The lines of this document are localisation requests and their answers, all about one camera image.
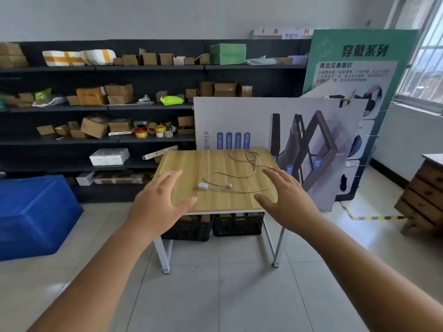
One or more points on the person's right hand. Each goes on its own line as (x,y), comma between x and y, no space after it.
(292,205)

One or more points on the person's left hand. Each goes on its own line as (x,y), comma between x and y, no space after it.
(154,207)

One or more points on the person's left thumb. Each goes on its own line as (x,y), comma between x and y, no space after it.
(185,205)

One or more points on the person's right thumb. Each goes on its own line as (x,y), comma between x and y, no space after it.
(265,202)

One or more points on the person's left forearm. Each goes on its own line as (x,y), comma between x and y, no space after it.
(93,283)

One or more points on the person's right forearm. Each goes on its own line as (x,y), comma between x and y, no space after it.
(367,283)

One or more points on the black plastic crate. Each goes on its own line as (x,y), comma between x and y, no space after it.
(187,229)
(237,224)

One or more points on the wooden table with white legs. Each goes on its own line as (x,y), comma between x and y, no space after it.
(214,169)

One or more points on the long white box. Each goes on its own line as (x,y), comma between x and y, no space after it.
(159,153)

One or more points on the flat wrapped packages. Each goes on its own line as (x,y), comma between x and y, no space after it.
(117,178)

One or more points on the cardboard box with dark stripe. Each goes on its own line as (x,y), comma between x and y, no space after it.
(186,125)

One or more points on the group of tape rolls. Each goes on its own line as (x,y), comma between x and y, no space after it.
(154,130)

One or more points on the white poster board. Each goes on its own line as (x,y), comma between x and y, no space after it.
(242,117)

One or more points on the white flat box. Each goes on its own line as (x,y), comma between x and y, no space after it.
(109,156)

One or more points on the medium cardboard box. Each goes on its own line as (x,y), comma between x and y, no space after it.
(119,125)

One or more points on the small white box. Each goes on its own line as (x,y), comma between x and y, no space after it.
(84,178)

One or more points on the yellow green packet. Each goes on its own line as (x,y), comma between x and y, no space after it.
(171,100)
(43,94)

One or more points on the yellow black striped tape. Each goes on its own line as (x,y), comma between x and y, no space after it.
(373,217)

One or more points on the cluster of brown cardboard boxes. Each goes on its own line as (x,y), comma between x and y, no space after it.
(225,89)

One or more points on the large tilted cardboard box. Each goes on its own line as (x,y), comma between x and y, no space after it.
(94,127)

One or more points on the cardboard box pair stacked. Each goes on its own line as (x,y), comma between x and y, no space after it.
(119,94)

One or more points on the small cardboard box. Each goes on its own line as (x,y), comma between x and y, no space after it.
(62,130)
(45,130)
(76,131)

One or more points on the black shelving unit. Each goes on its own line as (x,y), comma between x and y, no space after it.
(62,145)

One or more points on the white plastic bag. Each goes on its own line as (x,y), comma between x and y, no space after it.
(259,61)

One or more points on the orange brown cardboard box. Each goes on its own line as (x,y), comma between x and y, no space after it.
(90,96)

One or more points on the pale lavender box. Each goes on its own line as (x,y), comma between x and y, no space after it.
(298,59)

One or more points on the row of small cardboard boxes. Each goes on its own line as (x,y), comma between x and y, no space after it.
(148,59)

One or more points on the blue plastic bin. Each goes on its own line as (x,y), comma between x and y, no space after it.
(34,214)

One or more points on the green box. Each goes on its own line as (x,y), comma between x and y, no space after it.
(227,54)

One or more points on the wooden drawer cabinet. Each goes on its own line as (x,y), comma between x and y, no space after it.
(424,193)

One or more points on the green poster board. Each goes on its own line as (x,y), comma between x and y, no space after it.
(360,65)

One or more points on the white parcel with yellow tape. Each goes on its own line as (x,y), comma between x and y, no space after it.
(98,57)
(62,58)

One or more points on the barred window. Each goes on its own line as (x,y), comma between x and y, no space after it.
(424,58)

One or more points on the stacked large cardboard boxes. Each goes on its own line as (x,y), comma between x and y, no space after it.
(12,55)

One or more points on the white wall sign strip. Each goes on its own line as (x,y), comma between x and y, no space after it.
(277,32)

